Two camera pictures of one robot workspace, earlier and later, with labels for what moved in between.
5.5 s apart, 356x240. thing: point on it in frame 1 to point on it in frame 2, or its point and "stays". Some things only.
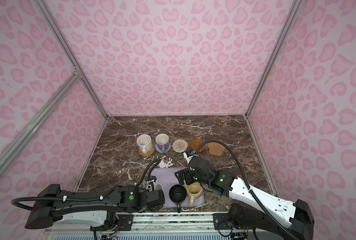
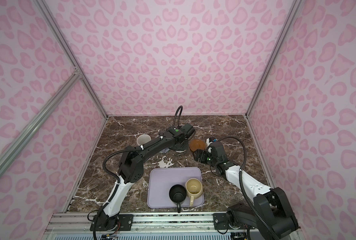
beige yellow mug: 194,190 stays
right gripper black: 186,173 to 204,152
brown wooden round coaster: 195,144 stays
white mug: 145,143 stays
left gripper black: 157,209 to 176,148
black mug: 177,193 stays
